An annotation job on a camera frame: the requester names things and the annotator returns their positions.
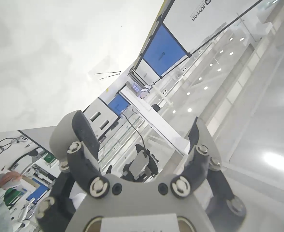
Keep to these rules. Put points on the long white table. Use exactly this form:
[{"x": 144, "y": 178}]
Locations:
[{"x": 156, "y": 121}]

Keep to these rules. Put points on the large blue partition panel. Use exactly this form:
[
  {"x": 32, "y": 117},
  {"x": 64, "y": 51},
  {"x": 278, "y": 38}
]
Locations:
[{"x": 164, "y": 50}]

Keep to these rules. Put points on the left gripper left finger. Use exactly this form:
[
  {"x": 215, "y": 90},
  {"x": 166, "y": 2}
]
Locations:
[{"x": 83, "y": 163}]

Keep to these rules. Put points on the large white partition panel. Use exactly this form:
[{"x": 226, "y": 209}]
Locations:
[{"x": 214, "y": 3}]

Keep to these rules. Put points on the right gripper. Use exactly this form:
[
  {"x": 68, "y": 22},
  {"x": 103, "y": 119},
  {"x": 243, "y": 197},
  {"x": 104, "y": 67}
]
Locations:
[{"x": 139, "y": 166}]

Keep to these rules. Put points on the small blue partition panel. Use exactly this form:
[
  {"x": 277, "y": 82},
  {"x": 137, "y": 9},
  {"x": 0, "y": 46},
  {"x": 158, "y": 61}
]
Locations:
[{"x": 117, "y": 105}]

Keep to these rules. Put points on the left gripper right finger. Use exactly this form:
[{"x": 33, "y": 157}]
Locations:
[{"x": 197, "y": 163}]

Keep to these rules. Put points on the thin black zip tie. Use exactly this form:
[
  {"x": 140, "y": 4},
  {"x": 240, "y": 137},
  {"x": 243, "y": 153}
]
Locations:
[
  {"x": 108, "y": 73},
  {"x": 109, "y": 76}
]

